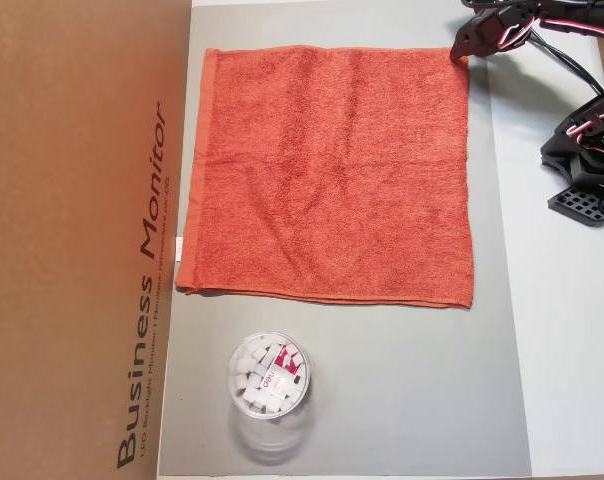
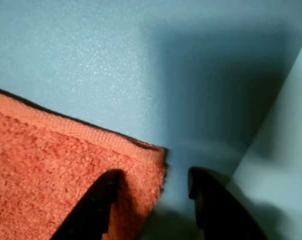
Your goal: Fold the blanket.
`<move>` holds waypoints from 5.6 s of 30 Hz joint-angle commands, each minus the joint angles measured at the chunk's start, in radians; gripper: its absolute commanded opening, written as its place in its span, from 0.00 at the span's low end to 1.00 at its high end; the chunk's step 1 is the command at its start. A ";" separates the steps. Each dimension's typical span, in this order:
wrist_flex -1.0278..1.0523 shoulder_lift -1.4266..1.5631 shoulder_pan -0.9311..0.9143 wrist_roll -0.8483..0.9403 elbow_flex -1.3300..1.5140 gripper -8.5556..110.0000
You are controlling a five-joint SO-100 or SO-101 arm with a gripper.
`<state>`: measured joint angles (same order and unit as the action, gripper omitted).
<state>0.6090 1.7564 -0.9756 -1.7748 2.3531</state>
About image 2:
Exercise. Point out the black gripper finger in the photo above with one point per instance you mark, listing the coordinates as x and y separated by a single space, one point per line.
91 207
216 207

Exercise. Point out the orange terry towel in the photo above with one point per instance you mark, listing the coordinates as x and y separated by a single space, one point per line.
53 162

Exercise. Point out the grey table mat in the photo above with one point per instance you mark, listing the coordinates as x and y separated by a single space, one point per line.
91 50

